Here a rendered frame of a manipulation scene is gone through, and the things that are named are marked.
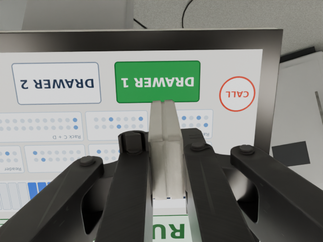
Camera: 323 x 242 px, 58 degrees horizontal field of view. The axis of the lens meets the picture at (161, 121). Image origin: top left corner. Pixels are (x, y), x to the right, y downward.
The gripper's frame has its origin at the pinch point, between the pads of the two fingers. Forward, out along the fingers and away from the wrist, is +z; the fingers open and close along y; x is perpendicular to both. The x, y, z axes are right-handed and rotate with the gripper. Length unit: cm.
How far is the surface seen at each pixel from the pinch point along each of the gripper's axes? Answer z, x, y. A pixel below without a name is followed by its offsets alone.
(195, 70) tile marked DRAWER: 16.9, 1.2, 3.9
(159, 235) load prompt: 17.0, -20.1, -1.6
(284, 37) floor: 176, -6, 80
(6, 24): 107, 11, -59
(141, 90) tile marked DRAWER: 16.9, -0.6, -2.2
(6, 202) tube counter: 16.8, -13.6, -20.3
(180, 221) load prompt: 17.0, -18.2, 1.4
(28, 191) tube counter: 16.8, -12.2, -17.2
